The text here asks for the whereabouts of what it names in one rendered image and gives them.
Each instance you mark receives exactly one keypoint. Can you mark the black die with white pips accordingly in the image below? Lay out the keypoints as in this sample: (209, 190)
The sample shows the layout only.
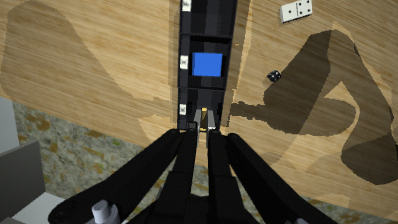
(274, 76)

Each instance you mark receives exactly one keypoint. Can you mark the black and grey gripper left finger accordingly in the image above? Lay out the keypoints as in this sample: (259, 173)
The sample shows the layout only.
(115, 198)

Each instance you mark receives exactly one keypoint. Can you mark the white domino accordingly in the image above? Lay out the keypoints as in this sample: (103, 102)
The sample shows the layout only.
(295, 10)

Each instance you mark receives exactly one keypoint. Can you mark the black rack of bins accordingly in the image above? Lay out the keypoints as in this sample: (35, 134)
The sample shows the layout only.
(194, 92)

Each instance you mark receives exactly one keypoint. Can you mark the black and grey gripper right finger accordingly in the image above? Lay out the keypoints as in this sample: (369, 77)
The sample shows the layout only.
(274, 199)

